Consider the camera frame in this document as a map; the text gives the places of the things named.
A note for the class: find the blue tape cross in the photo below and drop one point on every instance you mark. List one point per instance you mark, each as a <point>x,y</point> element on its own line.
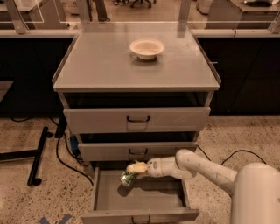
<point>64,220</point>

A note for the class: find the grey top drawer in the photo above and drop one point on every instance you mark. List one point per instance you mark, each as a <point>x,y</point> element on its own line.
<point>124,120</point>

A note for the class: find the white paper bowl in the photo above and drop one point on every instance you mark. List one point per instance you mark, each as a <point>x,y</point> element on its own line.
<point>147,48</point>

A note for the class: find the office chair base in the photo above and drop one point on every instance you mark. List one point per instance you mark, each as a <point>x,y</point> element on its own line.
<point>149,3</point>

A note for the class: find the grey middle drawer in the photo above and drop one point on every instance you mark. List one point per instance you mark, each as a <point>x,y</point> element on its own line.
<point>131,151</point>

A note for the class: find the black metal stand leg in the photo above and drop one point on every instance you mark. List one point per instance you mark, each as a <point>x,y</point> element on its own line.
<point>35,154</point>

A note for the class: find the grey drawer cabinet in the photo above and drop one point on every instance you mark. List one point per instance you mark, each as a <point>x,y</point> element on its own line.
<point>101,72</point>

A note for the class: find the person legs in background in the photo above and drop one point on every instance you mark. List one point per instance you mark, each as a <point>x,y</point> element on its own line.
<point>101,11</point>

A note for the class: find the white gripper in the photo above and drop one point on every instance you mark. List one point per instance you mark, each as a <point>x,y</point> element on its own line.
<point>153,166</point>

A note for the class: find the grey bottom drawer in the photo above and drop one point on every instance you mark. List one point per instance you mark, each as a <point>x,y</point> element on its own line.
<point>147,201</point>

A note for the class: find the green soda can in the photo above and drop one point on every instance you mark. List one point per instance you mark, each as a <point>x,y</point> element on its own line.
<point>127,178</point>

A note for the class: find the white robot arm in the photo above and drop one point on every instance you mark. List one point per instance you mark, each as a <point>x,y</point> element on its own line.
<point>254,189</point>

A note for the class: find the grey drawer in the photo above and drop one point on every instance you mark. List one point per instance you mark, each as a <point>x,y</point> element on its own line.
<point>131,151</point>
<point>124,120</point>
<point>147,201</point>

